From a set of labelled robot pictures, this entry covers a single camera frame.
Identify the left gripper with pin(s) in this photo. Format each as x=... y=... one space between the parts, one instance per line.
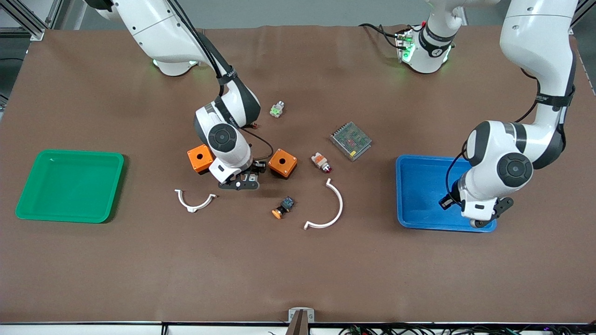
x=446 y=201

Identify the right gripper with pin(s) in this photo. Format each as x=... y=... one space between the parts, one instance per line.
x=257 y=168

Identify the white red circuit breaker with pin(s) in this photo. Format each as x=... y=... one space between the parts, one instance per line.
x=253 y=178

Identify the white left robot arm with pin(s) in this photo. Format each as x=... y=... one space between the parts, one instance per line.
x=535 y=37

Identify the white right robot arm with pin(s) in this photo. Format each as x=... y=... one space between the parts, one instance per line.
x=158 y=28

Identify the blue plastic tray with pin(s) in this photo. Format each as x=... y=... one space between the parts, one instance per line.
x=419 y=195

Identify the orange head push button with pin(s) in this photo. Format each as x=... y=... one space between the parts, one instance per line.
x=286 y=204

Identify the small white arc clamp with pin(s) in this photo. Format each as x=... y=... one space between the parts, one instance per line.
x=194 y=207

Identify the white green small component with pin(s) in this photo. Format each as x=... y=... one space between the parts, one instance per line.
x=277 y=109

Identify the large white arc clamp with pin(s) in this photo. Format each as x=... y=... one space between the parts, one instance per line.
x=339 y=207

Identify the metal mesh power supply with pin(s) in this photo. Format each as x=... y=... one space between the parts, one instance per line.
x=351 y=141

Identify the brown table mat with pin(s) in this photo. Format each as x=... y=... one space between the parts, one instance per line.
x=298 y=265

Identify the green plastic tray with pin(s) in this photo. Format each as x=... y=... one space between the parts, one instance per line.
x=70 y=186

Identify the orange button enclosure box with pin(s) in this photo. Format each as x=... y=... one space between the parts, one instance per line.
x=288 y=168
x=195 y=160

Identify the white orange red switch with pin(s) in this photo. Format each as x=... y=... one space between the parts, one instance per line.
x=320 y=161

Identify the grey metal bracket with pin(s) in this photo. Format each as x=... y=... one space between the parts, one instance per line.
x=293 y=312

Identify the dark camera pole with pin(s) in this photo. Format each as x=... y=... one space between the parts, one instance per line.
x=298 y=328

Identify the aluminium frame profile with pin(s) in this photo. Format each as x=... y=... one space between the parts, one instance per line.
x=582 y=14
x=35 y=25

